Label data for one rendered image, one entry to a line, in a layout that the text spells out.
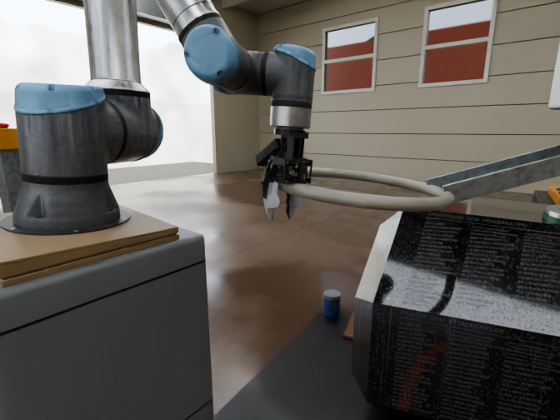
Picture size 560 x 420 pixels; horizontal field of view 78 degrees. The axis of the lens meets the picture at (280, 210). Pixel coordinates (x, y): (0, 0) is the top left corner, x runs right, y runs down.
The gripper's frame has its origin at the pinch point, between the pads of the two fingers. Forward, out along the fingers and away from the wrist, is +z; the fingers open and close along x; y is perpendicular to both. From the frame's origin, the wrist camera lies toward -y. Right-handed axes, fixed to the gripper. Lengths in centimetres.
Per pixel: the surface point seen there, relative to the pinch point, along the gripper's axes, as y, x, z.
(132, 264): 6.4, -33.7, 6.2
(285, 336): -68, 47, 87
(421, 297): 14.6, 38.5, 22.3
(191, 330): 2.6, -21.6, 25.0
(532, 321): 36, 51, 20
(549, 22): -254, 604, -214
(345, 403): -15, 45, 84
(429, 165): -392, 558, 29
